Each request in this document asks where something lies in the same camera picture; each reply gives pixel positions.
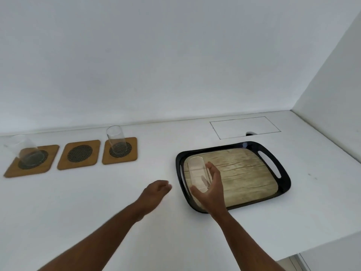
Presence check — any person's left hand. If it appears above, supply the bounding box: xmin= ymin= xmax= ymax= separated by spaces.
xmin=137 ymin=180 xmax=173 ymax=217

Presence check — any person's right hand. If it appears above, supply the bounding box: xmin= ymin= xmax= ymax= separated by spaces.
xmin=191 ymin=162 xmax=229 ymax=215

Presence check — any clear drinking glass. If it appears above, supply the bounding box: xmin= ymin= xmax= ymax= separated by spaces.
xmin=106 ymin=125 xmax=128 ymax=157
xmin=187 ymin=156 xmax=212 ymax=193
xmin=3 ymin=134 xmax=47 ymax=168

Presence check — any person's left forearm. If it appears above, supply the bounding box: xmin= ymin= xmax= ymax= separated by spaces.
xmin=36 ymin=201 xmax=148 ymax=271

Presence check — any person's right forearm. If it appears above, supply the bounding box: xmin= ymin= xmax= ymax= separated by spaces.
xmin=210 ymin=209 xmax=286 ymax=271

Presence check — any square cork coaster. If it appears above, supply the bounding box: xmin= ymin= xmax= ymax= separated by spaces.
xmin=57 ymin=139 xmax=101 ymax=171
xmin=3 ymin=144 xmax=60 ymax=179
xmin=102 ymin=137 xmax=138 ymax=165

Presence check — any black tray with wood-print base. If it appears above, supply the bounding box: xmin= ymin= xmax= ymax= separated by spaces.
xmin=175 ymin=141 xmax=292 ymax=214

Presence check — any white table hatch cover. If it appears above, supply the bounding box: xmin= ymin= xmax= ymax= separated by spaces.
xmin=209 ymin=116 xmax=282 ymax=140

